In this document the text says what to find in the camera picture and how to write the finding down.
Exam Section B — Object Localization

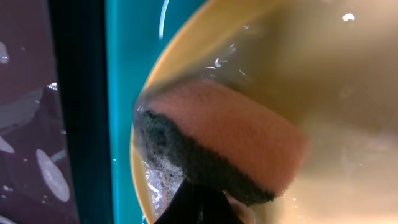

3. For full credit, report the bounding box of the yellow-green plate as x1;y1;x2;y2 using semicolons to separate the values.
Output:
147;0;397;223

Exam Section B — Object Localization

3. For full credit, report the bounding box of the black water tray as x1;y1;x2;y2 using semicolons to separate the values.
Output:
1;0;113;224

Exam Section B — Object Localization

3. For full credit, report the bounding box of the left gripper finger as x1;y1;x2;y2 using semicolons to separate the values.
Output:
155;179;243;224

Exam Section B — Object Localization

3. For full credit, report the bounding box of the teal plastic tray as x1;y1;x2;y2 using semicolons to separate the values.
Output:
105;0;205;224

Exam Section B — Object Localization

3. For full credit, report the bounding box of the orange green sponge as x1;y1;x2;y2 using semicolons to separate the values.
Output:
134;79;308;205

